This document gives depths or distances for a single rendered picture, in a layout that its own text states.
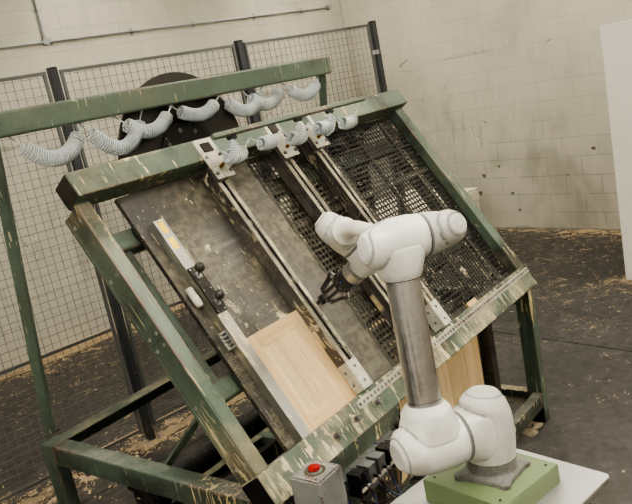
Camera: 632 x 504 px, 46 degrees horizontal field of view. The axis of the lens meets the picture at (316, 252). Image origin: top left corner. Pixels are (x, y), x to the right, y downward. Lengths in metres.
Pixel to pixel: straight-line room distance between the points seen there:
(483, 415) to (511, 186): 6.54
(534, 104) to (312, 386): 5.98
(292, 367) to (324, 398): 0.17
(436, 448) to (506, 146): 6.64
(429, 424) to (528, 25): 6.49
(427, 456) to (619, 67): 4.56
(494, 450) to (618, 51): 4.42
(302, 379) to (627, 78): 4.19
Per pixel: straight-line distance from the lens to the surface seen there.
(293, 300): 2.93
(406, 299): 2.13
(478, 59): 8.67
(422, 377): 2.19
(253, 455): 2.52
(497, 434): 2.33
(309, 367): 2.84
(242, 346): 2.68
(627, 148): 6.37
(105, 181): 2.73
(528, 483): 2.40
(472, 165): 8.94
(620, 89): 6.32
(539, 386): 4.43
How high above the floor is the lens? 2.09
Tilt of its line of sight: 13 degrees down
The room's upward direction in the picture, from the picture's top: 11 degrees counter-clockwise
